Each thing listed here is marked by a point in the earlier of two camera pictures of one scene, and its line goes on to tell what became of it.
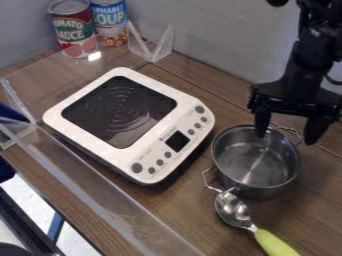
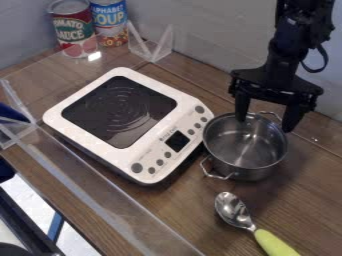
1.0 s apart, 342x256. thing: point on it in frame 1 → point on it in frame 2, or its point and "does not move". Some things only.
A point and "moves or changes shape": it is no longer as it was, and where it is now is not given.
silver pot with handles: x=251 y=165 moves or changes shape
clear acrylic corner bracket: x=152 y=50 does not move
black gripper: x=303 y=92 → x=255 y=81
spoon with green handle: x=235 y=211 does not move
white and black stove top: x=134 y=123 does not move
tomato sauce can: x=74 y=28 does not move
